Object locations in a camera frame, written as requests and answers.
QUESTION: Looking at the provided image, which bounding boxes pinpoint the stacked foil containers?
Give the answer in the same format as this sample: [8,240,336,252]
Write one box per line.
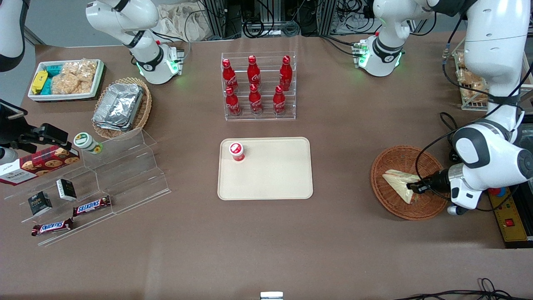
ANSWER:
[92,82,144,132]

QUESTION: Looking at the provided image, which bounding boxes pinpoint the teal snack packet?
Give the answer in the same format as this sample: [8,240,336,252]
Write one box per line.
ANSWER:
[42,65,64,95]

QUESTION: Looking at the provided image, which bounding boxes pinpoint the black machine power cable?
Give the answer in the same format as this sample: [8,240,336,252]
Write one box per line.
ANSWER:
[440,112,462,164]

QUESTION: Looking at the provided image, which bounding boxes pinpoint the coiled black cable bundle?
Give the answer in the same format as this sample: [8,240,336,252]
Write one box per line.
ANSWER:
[243,17,301,39]

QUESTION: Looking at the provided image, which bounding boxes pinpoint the white jar with green lid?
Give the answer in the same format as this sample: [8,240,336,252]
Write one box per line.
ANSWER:
[73,132,103,155]

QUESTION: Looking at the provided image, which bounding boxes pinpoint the yellow snack packet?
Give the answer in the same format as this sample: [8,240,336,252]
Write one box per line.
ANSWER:
[31,70,49,95]

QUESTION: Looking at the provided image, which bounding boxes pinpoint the bagged fried snack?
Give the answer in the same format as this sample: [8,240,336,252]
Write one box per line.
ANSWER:
[456,51,491,103]

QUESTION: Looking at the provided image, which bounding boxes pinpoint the clear acrylic stepped stand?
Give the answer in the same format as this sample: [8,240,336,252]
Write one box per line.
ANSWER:
[4,128,171,247]

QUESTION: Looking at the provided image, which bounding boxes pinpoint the red cola bottle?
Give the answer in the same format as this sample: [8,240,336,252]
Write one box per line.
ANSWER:
[222,58,239,92]
[225,86,241,117]
[247,55,261,89]
[279,55,293,91]
[249,83,264,115]
[273,85,286,116]

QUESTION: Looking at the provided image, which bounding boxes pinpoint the black arm base cable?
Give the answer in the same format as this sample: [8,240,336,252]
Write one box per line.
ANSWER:
[151,30,191,63]
[321,35,362,57]

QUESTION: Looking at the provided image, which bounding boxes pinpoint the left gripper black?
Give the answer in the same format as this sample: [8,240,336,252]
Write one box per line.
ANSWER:
[409,169,452,195]

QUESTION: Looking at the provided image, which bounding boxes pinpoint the red tartan cookie box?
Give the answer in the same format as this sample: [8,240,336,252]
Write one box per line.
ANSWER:
[0,145,80,186]

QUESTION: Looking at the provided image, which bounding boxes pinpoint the red lidded yogurt cup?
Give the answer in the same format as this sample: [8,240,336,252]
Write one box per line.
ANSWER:
[229,142,245,162]

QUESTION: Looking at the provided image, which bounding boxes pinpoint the black right arm base cable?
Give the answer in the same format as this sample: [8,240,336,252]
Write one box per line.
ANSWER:
[151,30,191,63]

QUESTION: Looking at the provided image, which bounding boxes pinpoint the snickers chocolate bar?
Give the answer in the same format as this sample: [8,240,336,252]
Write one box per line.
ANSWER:
[72,196,112,217]
[31,218,75,237]

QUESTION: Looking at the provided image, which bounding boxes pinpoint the small black box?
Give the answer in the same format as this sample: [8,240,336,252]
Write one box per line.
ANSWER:
[28,191,53,216]
[56,178,77,202]

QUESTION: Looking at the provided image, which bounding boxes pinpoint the clear acrylic bottle rack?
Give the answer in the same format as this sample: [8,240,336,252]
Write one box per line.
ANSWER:
[221,51,297,121]

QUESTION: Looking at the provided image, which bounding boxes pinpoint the black sealing machine yellow panel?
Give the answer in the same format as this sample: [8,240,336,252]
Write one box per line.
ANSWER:
[485,123,533,249]

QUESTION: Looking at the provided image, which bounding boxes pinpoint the oval light wicker basket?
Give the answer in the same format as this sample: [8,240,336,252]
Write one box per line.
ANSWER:
[92,77,152,140]

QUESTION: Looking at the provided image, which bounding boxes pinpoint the black left arm base cable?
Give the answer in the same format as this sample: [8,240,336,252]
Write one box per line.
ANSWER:
[321,35,362,57]

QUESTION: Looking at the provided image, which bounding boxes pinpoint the clear bag of crackers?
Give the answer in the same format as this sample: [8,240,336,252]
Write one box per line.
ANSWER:
[50,58,99,95]

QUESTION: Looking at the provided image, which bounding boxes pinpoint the round brown wicker basket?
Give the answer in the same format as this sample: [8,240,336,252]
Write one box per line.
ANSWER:
[371,145,451,220]

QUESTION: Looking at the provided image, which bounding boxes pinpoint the triangle sandwich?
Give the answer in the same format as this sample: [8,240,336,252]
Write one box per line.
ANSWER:
[382,169,421,204]

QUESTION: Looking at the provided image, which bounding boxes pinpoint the tangled black cables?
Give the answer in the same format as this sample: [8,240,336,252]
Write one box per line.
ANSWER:
[335,0,375,34]

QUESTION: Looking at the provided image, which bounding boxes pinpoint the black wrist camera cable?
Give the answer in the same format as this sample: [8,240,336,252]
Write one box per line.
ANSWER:
[416,25,533,212]

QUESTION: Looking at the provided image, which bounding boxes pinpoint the cream plastic tray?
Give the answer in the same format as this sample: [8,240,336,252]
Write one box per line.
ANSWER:
[217,137,314,201]

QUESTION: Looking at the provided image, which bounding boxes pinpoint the black cables at table edge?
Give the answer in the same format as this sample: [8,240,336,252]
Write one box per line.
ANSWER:
[394,278,533,300]

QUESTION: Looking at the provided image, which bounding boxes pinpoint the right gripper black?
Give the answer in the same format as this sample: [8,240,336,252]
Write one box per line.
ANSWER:
[0,99,69,154]

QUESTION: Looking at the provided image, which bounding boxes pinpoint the aluminium frame post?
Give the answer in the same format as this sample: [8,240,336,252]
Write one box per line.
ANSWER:
[203,0,227,39]
[320,0,338,36]

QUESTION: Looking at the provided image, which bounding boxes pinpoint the beige cloth bag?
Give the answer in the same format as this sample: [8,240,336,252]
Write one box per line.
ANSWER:
[156,3,209,42]

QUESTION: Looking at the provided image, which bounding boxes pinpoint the white rectangular plastic bin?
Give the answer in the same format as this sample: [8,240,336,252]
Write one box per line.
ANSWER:
[28,59,105,102]

